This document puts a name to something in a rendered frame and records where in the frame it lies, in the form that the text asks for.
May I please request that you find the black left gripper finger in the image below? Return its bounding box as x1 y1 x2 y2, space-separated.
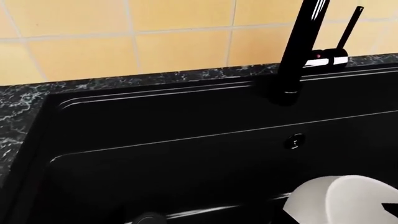
381 198 398 224

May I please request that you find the white ceramic cup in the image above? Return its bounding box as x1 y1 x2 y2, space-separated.
281 175 342 224

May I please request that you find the black sink drain strainer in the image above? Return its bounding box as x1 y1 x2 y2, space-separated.
124 211 169 224

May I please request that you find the black kitchen sink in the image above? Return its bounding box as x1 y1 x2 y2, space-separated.
6 60 398 224

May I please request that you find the black round overflow cap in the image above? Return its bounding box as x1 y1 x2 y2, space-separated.
285 133 306 150

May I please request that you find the black kitchen faucet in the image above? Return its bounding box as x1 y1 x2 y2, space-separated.
269 0 331 106

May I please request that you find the black faucet lever handle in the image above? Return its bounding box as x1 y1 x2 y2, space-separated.
304 6 365 69

